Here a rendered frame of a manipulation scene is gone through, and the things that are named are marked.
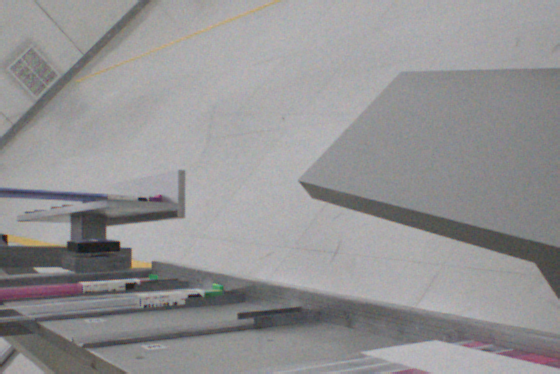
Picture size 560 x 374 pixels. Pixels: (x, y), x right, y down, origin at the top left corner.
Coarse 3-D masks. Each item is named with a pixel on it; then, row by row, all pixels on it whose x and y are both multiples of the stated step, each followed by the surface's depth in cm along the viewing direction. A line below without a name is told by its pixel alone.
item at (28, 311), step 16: (208, 288) 64; (16, 304) 55; (32, 304) 55; (48, 304) 55; (64, 304) 56; (80, 304) 57; (96, 304) 57; (112, 304) 58; (128, 304) 59; (0, 320) 54; (16, 320) 54
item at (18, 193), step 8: (0, 192) 84; (8, 192) 85; (16, 192) 86; (24, 192) 86; (32, 192) 87; (40, 192) 87; (48, 192) 88; (56, 192) 89; (64, 192) 89; (72, 192) 90; (48, 200) 89; (56, 200) 89; (64, 200) 89; (72, 200) 90; (80, 200) 90; (88, 200) 91; (152, 200) 96; (160, 200) 97
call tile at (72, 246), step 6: (72, 246) 79; (78, 246) 78; (84, 246) 78; (90, 246) 78; (96, 246) 79; (102, 246) 79; (108, 246) 79; (114, 246) 80; (120, 246) 80; (78, 252) 78; (84, 252) 78; (90, 252) 78; (96, 252) 79
